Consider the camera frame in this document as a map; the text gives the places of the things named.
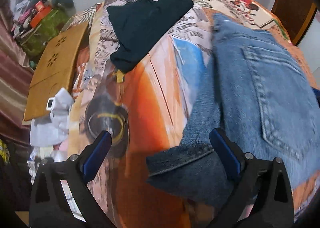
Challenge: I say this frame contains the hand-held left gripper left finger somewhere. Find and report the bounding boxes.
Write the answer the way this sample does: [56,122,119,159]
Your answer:
[29,130,112,228]

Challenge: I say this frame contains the orange box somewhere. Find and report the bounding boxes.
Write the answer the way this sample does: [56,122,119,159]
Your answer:
[29,9,51,28]

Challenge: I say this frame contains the folded black garment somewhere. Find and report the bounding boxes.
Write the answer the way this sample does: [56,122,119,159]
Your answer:
[107,0,194,73]

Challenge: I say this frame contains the green fabric storage box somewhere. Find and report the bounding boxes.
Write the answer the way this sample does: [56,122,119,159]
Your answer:
[21,8,71,59]

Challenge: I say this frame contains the striped red curtain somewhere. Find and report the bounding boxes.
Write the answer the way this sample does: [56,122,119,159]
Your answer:
[0,0,37,145]

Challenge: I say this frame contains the wooden bed footboard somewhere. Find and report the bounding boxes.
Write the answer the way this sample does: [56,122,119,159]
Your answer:
[291,3,319,46]

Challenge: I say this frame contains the blue denim pants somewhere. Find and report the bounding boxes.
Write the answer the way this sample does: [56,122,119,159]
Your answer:
[146,13,320,208]

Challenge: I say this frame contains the wooden lap desk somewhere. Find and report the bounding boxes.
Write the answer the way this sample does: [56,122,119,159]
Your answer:
[23,21,90,121]

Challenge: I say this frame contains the pile of mixed clothes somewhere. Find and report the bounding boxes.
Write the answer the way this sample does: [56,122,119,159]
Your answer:
[11,0,38,39]

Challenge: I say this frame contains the printed blanket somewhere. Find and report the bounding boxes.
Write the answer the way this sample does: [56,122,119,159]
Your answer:
[67,0,318,228]

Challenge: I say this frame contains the grey curved pillow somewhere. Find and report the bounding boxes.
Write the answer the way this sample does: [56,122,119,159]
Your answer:
[31,0,76,15]

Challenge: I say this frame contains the white cloth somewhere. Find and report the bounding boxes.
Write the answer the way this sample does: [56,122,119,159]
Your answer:
[29,87,75,147]

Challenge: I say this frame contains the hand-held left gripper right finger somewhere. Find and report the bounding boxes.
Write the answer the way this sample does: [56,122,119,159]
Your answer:
[207,128,294,228]

